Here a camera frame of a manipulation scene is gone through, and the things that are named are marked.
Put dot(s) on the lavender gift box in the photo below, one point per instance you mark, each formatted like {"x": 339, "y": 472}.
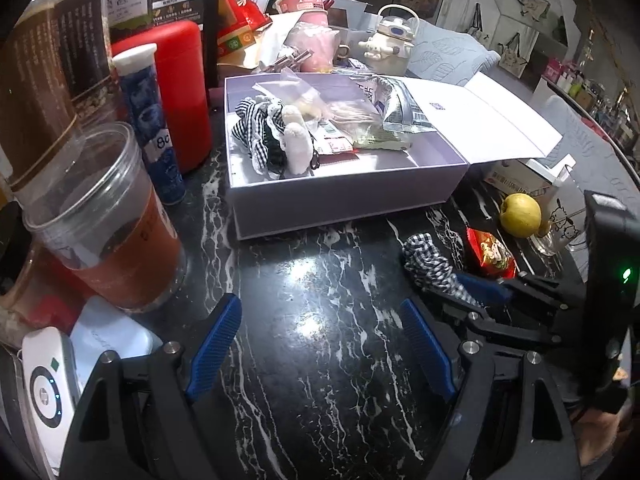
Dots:
{"x": 350, "y": 195}

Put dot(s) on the dark green scrunchie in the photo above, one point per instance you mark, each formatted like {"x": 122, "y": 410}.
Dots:
{"x": 275, "y": 157}

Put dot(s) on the beige mug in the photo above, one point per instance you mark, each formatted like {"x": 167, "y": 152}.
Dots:
{"x": 343, "y": 51}

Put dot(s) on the white carton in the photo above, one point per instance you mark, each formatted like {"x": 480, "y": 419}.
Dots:
{"x": 530, "y": 177}

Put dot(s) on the black white checkered scrunchie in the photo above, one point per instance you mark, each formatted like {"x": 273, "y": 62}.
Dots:
{"x": 255, "y": 137}
{"x": 430, "y": 260}

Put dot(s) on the blue tablet tube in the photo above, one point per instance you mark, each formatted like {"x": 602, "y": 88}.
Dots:
{"x": 150, "y": 135}

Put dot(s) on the white pouch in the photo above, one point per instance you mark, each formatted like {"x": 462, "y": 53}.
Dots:
{"x": 115, "y": 332}

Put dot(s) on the pale green packet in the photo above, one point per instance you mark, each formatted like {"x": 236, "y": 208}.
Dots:
{"x": 380, "y": 141}

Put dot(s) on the red snack packet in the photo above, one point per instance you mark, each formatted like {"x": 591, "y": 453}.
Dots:
{"x": 490, "y": 252}

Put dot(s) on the white round-dial device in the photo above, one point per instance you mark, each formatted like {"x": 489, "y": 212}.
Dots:
{"x": 45, "y": 390}

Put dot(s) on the red canister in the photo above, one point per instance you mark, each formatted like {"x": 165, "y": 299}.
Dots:
{"x": 175, "y": 90}

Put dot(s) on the clear plastic bag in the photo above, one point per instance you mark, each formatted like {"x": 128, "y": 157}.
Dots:
{"x": 345, "y": 110}

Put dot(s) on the red white small packet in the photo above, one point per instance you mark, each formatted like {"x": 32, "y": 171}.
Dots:
{"x": 335, "y": 140}

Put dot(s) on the red yellow carton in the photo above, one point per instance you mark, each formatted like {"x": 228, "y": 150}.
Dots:
{"x": 232, "y": 35}

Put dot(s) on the white house-shaped cabinet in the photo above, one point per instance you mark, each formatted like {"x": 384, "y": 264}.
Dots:
{"x": 505, "y": 5}

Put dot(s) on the grey quilted pillow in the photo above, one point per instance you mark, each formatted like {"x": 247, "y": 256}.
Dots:
{"x": 450, "y": 55}

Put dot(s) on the shelf of cosmetic bottles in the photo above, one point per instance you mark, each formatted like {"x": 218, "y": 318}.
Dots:
{"x": 600, "y": 95}

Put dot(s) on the white astronaut water bottle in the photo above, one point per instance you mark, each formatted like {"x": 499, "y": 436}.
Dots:
{"x": 390, "y": 45}

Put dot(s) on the plastic cup of tea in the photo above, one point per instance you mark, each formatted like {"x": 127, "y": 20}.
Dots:
{"x": 125, "y": 240}

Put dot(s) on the silver foil packet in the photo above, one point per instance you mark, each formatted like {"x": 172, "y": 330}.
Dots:
{"x": 400, "y": 105}

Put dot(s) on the yellow apple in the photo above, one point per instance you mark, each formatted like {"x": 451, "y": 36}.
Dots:
{"x": 520, "y": 215}

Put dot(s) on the white plush toy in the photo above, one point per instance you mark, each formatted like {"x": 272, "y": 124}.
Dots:
{"x": 297, "y": 145}

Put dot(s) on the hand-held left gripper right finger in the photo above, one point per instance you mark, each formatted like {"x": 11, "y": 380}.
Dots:
{"x": 427, "y": 355}

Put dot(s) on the pink paper cup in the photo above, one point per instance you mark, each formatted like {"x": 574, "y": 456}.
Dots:
{"x": 300, "y": 2}

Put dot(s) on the brown container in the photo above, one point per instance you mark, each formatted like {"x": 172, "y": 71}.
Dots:
{"x": 35, "y": 300}

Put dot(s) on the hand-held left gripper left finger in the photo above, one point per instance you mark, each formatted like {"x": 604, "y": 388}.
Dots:
{"x": 215, "y": 350}

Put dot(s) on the cartoon print glass cup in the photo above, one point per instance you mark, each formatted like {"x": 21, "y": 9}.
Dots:
{"x": 562, "y": 220}

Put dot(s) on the person's right hand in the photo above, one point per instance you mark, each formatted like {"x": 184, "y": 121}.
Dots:
{"x": 597, "y": 422}

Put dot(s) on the black white striped scrunchie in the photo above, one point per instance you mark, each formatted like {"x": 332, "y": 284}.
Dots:
{"x": 247, "y": 106}

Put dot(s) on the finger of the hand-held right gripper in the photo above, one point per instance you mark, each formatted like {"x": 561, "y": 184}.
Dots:
{"x": 500, "y": 327}
{"x": 482, "y": 288}

